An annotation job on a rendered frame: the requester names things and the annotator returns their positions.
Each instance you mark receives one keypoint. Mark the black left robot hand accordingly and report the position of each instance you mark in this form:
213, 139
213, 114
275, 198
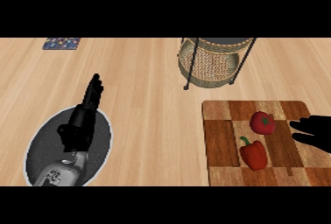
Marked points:
81, 122

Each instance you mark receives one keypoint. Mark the red tomato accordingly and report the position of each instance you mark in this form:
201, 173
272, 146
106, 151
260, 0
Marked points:
261, 122

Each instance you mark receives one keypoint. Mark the red bell pepper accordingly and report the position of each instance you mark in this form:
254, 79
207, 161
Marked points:
253, 154

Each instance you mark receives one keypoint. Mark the dark grey oval placemat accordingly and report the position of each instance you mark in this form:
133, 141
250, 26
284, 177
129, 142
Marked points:
44, 137

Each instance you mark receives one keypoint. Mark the checkered wooden cutting board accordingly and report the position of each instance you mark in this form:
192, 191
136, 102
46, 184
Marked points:
223, 140

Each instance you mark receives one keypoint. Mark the tiered wicker basket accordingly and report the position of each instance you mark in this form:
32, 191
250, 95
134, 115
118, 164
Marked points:
213, 62

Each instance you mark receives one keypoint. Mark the colourful patterned square mat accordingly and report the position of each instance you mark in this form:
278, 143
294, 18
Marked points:
61, 43

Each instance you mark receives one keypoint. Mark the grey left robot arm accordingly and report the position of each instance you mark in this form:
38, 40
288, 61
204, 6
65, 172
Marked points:
59, 173

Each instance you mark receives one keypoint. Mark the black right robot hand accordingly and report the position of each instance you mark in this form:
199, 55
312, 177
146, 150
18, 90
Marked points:
316, 132

